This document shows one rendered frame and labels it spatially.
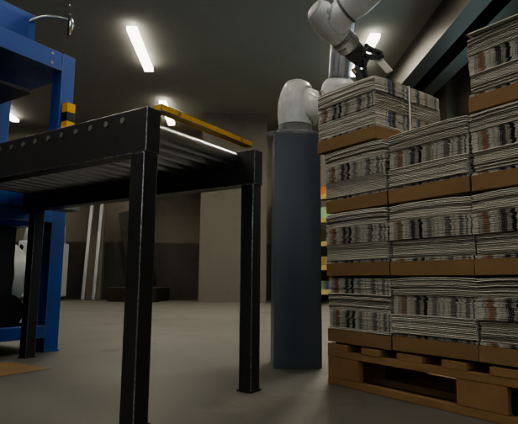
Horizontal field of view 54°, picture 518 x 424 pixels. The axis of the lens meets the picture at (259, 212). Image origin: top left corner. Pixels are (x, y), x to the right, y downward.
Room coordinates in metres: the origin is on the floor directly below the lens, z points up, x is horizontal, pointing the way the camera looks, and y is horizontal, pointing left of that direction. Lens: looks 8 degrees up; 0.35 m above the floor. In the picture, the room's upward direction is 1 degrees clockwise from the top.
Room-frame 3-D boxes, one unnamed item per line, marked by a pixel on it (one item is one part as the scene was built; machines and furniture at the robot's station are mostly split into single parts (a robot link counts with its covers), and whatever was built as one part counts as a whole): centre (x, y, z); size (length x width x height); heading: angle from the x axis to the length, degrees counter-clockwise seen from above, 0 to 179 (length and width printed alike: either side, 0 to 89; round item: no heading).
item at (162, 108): (1.48, 0.15, 0.81); 0.43 x 0.03 x 0.02; 147
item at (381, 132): (1.81, -0.37, 0.86); 0.29 x 0.16 x 0.04; 37
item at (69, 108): (2.58, 1.01, 1.05); 0.05 x 0.05 x 0.45; 57
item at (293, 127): (2.25, -0.14, 1.03); 0.22 x 0.18 x 0.06; 92
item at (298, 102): (2.25, -0.17, 1.17); 0.18 x 0.16 x 0.22; 96
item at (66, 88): (2.62, 1.06, 0.78); 0.09 x 0.09 x 1.55; 57
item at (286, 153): (2.25, -0.16, 0.50); 0.20 x 0.20 x 1.00; 2
